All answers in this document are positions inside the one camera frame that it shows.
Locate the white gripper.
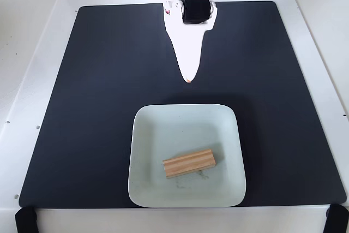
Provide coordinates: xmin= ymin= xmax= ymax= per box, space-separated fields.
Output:
xmin=162 ymin=0 xmax=218 ymax=84

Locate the ridged wooden block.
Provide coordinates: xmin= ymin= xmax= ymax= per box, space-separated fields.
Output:
xmin=162 ymin=148 xmax=218 ymax=180

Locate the white square plate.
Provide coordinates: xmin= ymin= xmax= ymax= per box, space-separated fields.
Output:
xmin=127 ymin=103 xmax=248 ymax=208

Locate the dark grey rubber mat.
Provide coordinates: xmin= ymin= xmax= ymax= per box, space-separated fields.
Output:
xmin=17 ymin=1 xmax=347 ymax=208

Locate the black table clamp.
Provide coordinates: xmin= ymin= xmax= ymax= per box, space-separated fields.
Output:
xmin=14 ymin=206 xmax=39 ymax=233
xmin=323 ymin=204 xmax=349 ymax=233

